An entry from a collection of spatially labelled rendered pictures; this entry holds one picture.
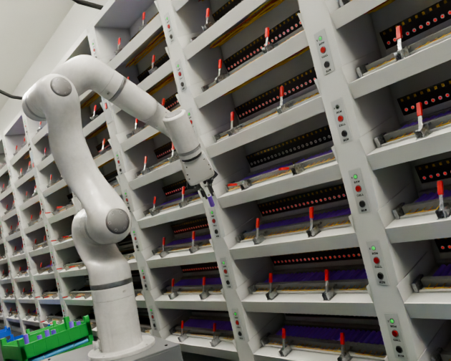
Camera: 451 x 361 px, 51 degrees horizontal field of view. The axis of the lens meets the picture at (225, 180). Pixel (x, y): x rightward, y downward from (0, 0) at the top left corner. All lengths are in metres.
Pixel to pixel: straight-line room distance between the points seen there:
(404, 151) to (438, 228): 0.21
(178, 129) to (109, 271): 0.51
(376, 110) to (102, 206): 0.81
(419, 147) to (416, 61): 0.21
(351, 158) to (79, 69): 0.82
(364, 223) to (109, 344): 0.78
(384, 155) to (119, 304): 0.82
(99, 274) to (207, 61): 1.01
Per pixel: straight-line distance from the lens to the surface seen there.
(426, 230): 1.28
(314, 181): 1.46
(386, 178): 1.39
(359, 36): 1.48
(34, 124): 3.87
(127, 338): 1.41
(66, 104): 1.35
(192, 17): 2.05
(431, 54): 1.24
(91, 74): 1.48
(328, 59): 1.40
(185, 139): 1.59
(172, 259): 2.20
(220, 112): 1.94
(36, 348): 2.09
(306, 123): 1.72
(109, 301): 1.39
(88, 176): 1.38
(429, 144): 1.24
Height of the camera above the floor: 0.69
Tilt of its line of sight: 4 degrees up
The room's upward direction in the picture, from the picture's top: 13 degrees counter-clockwise
